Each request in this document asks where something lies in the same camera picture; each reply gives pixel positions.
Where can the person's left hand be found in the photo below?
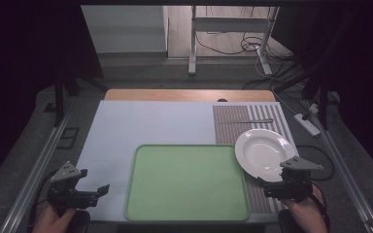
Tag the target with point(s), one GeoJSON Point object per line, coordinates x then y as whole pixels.
{"type": "Point", "coordinates": [50, 220]}

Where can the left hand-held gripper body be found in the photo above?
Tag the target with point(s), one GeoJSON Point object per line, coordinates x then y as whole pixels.
{"type": "Point", "coordinates": [65, 191]}

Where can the white cabinet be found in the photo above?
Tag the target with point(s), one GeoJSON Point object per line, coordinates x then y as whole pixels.
{"type": "Point", "coordinates": [123, 29]}

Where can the white plate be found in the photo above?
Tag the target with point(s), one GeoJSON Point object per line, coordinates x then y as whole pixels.
{"type": "Point", "coordinates": [261, 152]}

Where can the black stand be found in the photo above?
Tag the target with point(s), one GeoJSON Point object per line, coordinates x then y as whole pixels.
{"type": "Point", "coordinates": [58, 103]}
{"type": "Point", "coordinates": [322, 97]}

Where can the person's right hand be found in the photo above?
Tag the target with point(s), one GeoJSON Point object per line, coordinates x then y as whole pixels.
{"type": "Point", "coordinates": [307, 213]}

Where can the white power strip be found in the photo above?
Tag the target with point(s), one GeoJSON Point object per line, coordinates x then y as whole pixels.
{"type": "Point", "coordinates": [307, 124]}

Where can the aluminium rail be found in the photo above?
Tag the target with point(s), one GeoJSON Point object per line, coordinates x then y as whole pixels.
{"type": "Point", "coordinates": [35, 174]}
{"type": "Point", "coordinates": [346, 174]}

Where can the silver table knife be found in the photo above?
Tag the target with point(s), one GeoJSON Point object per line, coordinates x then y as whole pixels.
{"type": "Point", "coordinates": [246, 121]}

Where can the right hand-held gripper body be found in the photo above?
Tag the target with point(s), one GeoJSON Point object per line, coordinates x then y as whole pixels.
{"type": "Point", "coordinates": [296, 181]}

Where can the pale blue table sheet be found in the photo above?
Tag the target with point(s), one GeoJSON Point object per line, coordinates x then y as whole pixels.
{"type": "Point", "coordinates": [149, 124]}

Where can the green tray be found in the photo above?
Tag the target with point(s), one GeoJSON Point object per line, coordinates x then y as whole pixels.
{"type": "Point", "coordinates": [186, 183]}

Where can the striped placemat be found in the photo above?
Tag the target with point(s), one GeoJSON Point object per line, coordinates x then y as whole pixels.
{"type": "Point", "coordinates": [230, 126]}

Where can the grey metal desk frame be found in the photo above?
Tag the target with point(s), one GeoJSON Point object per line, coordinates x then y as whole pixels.
{"type": "Point", "coordinates": [226, 24]}

